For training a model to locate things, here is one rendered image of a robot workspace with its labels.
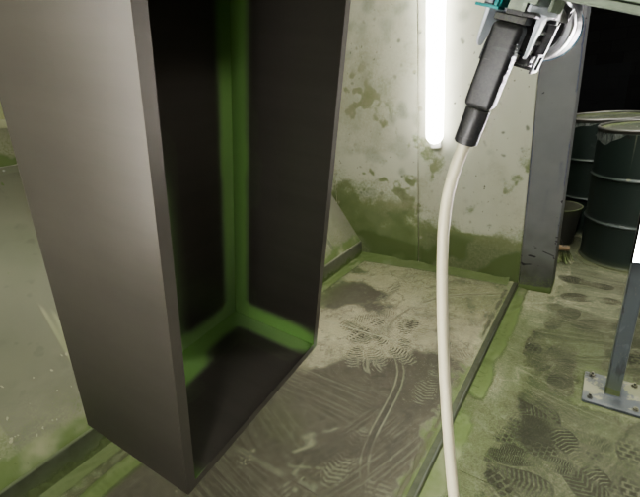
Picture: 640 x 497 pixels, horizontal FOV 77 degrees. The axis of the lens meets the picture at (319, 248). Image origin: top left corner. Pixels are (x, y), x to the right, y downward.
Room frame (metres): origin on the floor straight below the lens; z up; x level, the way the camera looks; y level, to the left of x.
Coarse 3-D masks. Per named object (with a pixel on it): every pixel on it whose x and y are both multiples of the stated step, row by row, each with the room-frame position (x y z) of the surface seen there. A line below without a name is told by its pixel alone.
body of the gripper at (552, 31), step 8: (552, 24) 0.55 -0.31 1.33; (560, 24) 0.62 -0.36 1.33; (528, 32) 0.56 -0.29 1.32; (544, 32) 0.57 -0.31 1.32; (552, 32) 0.57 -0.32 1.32; (560, 32) 0.62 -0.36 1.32; (528, 40) 0.55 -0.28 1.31; (536, 40) 0.55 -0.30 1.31; (544, 40) 0.58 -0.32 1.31; (552, 40) 0.63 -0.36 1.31; (520, 48) 0.56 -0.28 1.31; (536, 48) 0.58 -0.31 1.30; (544, 48) 0.58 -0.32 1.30; (480, 56) 0.59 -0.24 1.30; (520, 56) 0.57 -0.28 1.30; (528, 56) 0.55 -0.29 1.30; (536, 56) 0.55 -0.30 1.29; (520, 64) 0.57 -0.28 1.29; (528, 64) 0.57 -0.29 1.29; (536, 64) 0.58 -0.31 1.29
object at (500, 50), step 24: (528, 0) 0.47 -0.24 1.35; (552, 0) 0.47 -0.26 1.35; (576, 0) 0.44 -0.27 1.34; (600, 0) 0.43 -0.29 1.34; (624, 0) 0.42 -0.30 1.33; (504, 24) 0.49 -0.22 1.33; (528, 24) 0.49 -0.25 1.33; (504, 48) 0.49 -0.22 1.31; (480, 72) 0.50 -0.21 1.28; (504, 72) 0.49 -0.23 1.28; (480, 96) 0.50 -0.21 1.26; (480, 120) 0.51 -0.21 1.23
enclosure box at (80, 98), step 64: (0, 0) 0.69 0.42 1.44; (64, 0) 0.62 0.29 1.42; (128, 0) 0.55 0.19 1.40; (192, 0) 1.12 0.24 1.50; (256, 0) 1.19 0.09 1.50; (320, 0) 1.10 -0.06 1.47; (0, 64) 0.72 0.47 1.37; (64, 64) 0.64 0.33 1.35; (128, 64) 0.57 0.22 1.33; (192, 64) 1.13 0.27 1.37; (256, 64) 1.21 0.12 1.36; (320, 64) 1.11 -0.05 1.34; (64, 128) 0.66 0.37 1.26; (128, 128) 0.59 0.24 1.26; (192, 128) 1.13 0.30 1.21; (256, 128) 1.23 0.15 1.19; (320, 128) 1.12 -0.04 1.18; (64, 192) 0.70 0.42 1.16; (128, 192) 0.61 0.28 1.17; (192, 192) 1.14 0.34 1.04; (256, 192) 1.25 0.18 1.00; (320, 192) 1.13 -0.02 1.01; (64, 256) 0.73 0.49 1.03; (128, 256) 0.63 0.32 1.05; (192, 256) 1.15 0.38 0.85; (256, 256) 1.27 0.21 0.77; (320, 256) 1.14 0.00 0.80; (64, 320) 0.79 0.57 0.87; (128, 320) 0.66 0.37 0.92; (192, 320) 1.15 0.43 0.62; (256, 320) 1.29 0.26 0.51; (128, 384) 0.70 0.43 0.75; (192, 384) 0.98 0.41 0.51; (256, 384) 0.99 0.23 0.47; (128, 448) 0.75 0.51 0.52; (192, 448) 0.78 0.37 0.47
